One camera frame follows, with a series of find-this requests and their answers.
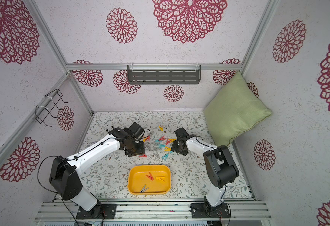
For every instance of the green square pillow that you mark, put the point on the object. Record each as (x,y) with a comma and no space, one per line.
(234,111)

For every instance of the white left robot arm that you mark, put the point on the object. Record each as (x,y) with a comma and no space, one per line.
(66,171)

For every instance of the grey clothespin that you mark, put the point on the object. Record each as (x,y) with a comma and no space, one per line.
(144,189)

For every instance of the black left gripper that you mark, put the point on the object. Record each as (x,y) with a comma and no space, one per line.
(141,151)

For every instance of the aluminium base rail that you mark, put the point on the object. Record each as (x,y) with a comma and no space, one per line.
(153,211)

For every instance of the yellow plastic storage tray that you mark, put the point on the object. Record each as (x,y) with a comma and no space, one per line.
(137,180)

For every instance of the yellow clothespin in pile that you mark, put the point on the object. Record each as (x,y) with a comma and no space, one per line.
(170,140)

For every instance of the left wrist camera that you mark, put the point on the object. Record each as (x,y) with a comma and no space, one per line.
(136,131)

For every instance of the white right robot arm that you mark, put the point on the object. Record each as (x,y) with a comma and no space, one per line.
(220,166)

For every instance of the teal clothespin in pile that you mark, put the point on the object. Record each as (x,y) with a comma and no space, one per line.
(160,144)

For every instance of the black wire wall rack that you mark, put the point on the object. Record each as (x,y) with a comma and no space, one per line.
(42,112)

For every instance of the grey wall shelf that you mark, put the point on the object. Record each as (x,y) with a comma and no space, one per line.
(164,75)

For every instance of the teal clothespin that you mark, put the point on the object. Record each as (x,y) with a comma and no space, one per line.
(164,158)
(160,144)

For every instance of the red clothespin back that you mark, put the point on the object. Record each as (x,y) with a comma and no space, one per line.
(149,176)

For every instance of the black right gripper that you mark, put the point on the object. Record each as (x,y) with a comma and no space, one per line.
(179,147)

